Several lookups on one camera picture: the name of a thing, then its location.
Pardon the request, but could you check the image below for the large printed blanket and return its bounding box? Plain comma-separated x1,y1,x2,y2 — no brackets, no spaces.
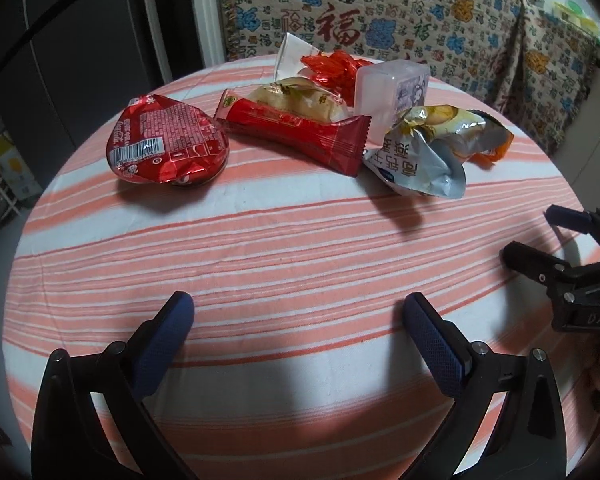
215,0,526,106

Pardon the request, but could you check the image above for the orange striped tablecloth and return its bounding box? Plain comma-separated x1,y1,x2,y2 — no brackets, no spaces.
0,55,600,480

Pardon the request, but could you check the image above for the yellow orange snack packet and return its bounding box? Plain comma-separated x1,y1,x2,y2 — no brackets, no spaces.
420,104,515,166

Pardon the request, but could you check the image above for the clear plastic box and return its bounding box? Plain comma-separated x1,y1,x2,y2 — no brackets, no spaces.
354,59,429,121

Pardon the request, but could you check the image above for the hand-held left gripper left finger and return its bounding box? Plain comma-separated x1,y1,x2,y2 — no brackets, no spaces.
30,291,196,480

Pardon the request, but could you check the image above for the round red snack packet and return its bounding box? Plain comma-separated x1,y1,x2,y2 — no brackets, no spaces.
105,94,231,189

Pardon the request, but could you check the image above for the small printed blanket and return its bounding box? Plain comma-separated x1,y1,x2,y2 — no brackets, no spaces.
485,0,600,156

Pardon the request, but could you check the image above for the yellow green food container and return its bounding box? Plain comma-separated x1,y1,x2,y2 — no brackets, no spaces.
550,0,600,36

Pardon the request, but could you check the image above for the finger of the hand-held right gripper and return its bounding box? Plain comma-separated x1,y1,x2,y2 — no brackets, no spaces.
545,204,600,261
500,241,576,306

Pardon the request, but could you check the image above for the yellow cardboard box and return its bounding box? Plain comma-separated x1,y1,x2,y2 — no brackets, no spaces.
0,137,43,201

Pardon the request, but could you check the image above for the red plastic bag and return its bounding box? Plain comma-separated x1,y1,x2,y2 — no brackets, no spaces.
300,51,373,106

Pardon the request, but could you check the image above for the long red snack wrapper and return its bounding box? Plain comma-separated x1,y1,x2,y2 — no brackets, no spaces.
214,88,372,177

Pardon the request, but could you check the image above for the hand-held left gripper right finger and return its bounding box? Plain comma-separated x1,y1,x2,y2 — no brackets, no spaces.
402,292,566,480

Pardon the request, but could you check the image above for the white storage rack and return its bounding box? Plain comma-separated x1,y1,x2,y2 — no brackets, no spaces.
0,152,23,218

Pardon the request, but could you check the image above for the silver snack packet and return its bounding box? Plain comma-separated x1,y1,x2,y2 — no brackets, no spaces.
362,106,467,200

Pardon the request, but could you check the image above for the dark grey refrigerator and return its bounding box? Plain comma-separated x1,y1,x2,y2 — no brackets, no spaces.
0,0,203,196

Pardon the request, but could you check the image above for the clear pastry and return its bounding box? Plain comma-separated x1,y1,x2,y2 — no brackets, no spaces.
245,76,353,123

